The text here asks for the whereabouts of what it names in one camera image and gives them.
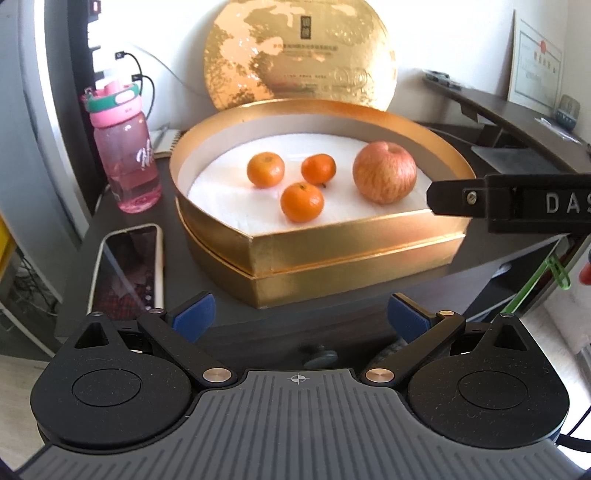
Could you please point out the black power strip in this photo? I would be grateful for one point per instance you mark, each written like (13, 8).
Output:
(99, 41)

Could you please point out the pink water bottle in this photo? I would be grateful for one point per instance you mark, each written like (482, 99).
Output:
(127, 161)

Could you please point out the grey paper sheet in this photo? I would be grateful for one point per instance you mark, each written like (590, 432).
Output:
(517, 159)

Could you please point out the red apple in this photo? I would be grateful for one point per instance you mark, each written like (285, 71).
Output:
(384, 173)

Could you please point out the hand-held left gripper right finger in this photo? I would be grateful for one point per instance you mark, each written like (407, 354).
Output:
(408, 321)

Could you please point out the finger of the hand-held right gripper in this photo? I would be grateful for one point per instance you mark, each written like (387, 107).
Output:
(455, 196)

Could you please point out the yellow box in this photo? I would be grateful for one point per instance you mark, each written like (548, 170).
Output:
(3, 249)

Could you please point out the dark raised desk shelf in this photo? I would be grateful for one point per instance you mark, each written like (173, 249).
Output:
(508, 110)

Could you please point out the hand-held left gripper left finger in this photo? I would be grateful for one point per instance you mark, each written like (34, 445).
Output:
(191, 318)

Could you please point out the spiral notebook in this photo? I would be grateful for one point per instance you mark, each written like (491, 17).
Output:
(166, 143)

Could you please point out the mandarin orange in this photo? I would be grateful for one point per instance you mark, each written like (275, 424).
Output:
(265, 170)
(302, 201)
(318, 169)

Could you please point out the dark wooden desk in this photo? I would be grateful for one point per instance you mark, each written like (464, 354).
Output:
(198, 286)

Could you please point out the smartphone with white case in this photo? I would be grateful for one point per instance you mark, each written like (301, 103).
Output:
(129, 272)

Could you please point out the framed certificate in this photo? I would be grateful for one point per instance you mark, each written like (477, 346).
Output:
(535, 64)

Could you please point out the grey drawer knob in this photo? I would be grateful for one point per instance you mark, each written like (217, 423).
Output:
(318, 357)

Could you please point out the gold gift box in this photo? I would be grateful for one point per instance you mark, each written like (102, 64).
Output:
(346, 258)

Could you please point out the gold box lid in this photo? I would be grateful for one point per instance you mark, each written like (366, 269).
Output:
(295, 50)

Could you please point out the green plastic clip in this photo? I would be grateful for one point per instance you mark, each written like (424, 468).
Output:
(554, 272)

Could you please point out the small black gadget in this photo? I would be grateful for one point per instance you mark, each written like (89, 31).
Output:
(441, 77)

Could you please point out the small teal desk ornament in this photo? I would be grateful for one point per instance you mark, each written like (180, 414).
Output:
(568, 110)

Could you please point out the clear plastic packet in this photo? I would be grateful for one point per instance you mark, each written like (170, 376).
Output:
(558, 128)

